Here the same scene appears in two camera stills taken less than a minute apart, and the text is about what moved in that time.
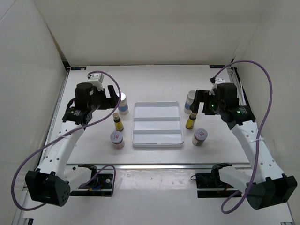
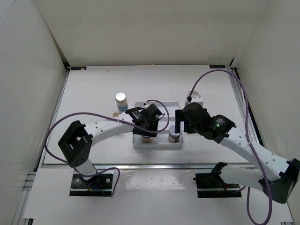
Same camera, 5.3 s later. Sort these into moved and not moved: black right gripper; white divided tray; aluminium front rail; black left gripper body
Moved: black left gripper body; black right gripper
Not moved: white divided tray; aluminium front rail
